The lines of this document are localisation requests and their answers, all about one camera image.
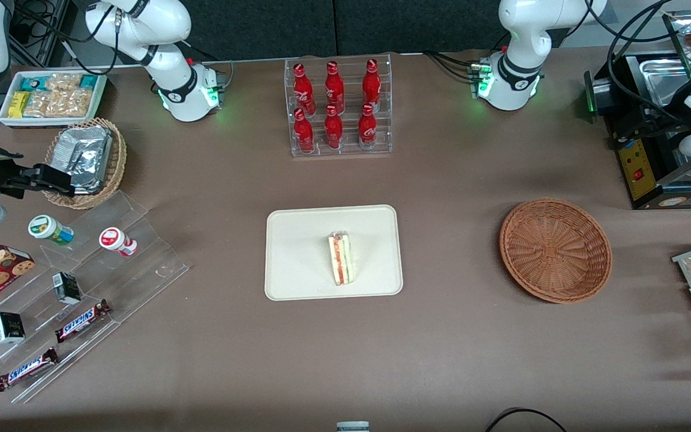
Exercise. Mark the triangle sandwich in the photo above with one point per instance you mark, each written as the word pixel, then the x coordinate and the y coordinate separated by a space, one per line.
pixel 342 258

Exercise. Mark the teal snack packet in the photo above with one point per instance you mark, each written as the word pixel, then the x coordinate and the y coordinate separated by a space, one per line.
pixel 88 81
pixel 32 83

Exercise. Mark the red cola bottle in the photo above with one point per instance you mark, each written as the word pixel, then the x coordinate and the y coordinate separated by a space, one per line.
pixel 303 90
pixel 303 135
pixel 372 87
pixel 333 132
pixel 367 131
pixel 334 89

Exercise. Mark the green lid yogurt cup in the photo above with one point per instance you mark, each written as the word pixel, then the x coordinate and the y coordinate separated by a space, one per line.
pixel 45 228

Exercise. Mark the snickers chocolate bar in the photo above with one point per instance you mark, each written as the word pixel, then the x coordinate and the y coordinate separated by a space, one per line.
pixel 81 321
pixel 26 369

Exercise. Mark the cream plastic serving tray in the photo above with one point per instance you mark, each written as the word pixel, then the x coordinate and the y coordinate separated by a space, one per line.
pixel 297 258

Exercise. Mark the clear cracker packet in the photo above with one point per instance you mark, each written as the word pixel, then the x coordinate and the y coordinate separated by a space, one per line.
pixel 62 81
pixel 60 103

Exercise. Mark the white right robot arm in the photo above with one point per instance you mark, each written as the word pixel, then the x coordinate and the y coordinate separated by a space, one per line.
pixel 171 90

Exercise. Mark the clear acrylic bottle rack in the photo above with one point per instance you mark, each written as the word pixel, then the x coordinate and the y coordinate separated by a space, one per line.
pixel 345 150

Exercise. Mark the yellow snack packet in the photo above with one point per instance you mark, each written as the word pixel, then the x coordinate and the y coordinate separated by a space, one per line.
pixel 20 104

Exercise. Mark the red lid yogurt cup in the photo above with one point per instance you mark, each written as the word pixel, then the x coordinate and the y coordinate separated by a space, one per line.
pixel 113 239

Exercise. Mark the white snack tray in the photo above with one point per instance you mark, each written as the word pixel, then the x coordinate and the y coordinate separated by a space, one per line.
pixel 5 117

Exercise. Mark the brown wicker basket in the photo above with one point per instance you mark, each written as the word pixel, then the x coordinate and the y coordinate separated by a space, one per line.
pixel 555 252

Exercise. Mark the silver foil packet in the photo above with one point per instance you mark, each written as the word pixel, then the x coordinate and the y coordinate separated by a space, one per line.
pixel 84 156

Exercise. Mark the black food warmer case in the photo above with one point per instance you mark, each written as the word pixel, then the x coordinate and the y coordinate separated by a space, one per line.
pixel 651 192

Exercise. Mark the small black carton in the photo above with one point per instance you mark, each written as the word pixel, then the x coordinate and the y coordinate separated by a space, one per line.
pixel 8 327
pixel 67 288

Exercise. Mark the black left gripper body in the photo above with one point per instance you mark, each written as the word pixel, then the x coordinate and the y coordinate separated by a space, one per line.
pixel 652 122

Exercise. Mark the clear acrylic stepped display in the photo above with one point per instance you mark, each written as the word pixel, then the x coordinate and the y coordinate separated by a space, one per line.
pixel 141 264

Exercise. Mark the small grey device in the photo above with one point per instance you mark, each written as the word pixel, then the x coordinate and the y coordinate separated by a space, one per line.
pixel 352 426

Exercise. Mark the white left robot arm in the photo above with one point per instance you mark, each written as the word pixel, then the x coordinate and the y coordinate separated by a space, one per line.
pixel 519 36

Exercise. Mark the light wicker basket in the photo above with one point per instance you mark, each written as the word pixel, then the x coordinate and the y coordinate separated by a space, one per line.
pixel 114 162

